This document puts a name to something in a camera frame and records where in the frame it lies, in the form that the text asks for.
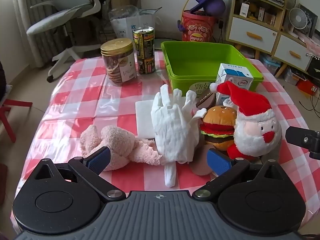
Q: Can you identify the pink plush toy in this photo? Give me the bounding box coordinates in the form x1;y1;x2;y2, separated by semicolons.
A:
80;125;162;171

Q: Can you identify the plush hamburger toy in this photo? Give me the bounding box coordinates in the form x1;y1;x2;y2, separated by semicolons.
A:
200;106;237;151

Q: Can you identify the Santa Claus plush toy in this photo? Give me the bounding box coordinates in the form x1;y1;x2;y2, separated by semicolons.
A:
209;81;282;161

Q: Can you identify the white foam sponge block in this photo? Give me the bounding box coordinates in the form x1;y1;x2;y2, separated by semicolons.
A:
135;100;155;139

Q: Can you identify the blue white milk carton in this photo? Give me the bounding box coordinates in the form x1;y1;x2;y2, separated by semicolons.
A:
215;63;253;107

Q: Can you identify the brown round labelled disc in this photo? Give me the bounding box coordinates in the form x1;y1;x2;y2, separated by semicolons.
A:
196;89;216;109

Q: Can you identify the red white checkered tablecloth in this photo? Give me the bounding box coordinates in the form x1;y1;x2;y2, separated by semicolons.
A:
14;51;319;225

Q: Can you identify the red stool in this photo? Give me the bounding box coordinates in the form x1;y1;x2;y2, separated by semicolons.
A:
1;99;33;143

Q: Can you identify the green plastic bin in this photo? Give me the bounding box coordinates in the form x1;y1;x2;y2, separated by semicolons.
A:
161;41;264;95

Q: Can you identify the cookie jar with gold lid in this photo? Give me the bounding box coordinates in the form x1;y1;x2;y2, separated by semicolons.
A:
100;38;137;86

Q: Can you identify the framed picture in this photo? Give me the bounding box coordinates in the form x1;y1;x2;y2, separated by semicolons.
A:
299;4;318;38

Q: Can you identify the white desk fan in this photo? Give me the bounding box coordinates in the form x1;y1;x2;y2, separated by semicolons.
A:
289;7;308;30

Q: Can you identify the wooden shelf cabinet with drawers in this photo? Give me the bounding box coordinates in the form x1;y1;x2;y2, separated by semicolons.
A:
226;0;311;75

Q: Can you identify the black yellow tin can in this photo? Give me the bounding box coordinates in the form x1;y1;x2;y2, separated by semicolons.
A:
133;27;156;74

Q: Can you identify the red chips bucket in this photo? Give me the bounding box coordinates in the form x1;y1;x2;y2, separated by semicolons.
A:
179;10;216;42

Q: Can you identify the white paper bag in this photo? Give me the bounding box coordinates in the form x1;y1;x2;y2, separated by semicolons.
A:
108;5;161;40

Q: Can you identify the purple bouncing ball toy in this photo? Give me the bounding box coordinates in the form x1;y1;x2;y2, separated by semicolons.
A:
190;0;226;17

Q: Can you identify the grey white office chair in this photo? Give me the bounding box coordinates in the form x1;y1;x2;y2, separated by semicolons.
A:
27;0;101;83

